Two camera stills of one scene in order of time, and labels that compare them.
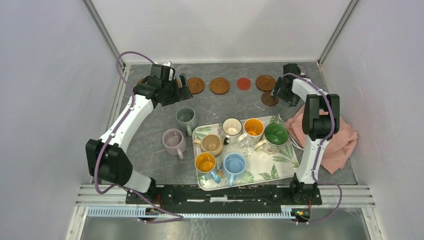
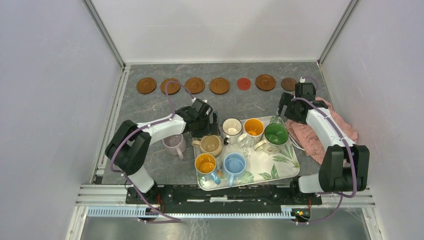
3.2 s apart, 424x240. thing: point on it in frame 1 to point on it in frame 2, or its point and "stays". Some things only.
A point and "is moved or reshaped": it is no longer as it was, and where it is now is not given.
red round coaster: [243, 83] stays
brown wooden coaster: [265, 83] stays
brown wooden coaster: [219, 86] stays
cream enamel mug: [232, 128] stays
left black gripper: [178, 95] to [206, 131]
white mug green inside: [276, 136] stays
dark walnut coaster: [267, 99] is moved or reshaped
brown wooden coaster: [196, 85] stays
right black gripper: [293, 100] to [285, 100]
